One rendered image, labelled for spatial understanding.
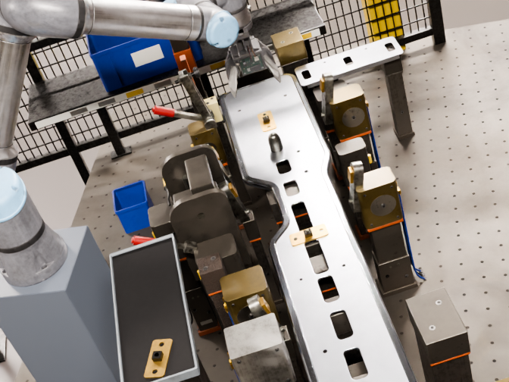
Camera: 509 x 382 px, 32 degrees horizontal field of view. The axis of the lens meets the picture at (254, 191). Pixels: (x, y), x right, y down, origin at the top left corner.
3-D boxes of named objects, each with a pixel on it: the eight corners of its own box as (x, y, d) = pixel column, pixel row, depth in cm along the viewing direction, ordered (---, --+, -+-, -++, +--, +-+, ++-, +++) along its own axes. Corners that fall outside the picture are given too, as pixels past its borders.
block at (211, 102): (252, 204, 257) (217, 101, 234) (241, 208, 257) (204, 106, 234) (250, 196, 260) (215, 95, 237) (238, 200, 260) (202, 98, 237)
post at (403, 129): (415, 135, 261) (400, 52, 243) (398, 140, 261) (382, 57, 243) (409, 125, 265) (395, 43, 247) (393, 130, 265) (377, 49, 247)
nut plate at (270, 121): (277, 128, 230) (276, 124, 229) (263, 133, 230) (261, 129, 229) (270, 111, 236) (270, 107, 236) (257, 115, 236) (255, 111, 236)
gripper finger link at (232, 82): (226, 105, 222) (234, 73, 216) (223, 93, 226) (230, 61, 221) (238, 107, 222) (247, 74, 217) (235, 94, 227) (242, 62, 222)
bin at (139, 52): (204, 58, 259) (192, 20, 251) (105, 93, 259) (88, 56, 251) (195, 32, 272) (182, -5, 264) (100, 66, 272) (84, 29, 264)
